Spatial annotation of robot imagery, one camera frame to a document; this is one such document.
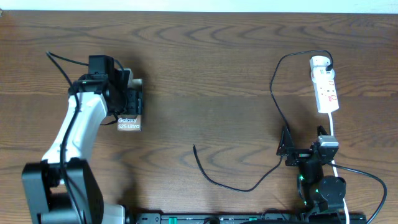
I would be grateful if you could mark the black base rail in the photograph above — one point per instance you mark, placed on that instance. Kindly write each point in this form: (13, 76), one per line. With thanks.
(269, 217)

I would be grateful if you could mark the white power strip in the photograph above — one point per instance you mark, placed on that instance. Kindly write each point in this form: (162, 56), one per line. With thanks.
(324, 84)

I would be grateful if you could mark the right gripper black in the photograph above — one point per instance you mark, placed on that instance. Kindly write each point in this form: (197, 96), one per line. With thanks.
(286, 147)

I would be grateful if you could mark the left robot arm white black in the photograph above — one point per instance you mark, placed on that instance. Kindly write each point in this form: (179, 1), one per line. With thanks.
(61, 188)

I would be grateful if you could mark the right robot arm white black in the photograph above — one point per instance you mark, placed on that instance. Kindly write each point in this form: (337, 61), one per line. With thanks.
(321, 194)

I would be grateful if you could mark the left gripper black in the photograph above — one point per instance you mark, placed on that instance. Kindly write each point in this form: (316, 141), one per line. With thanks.
(135, 101)

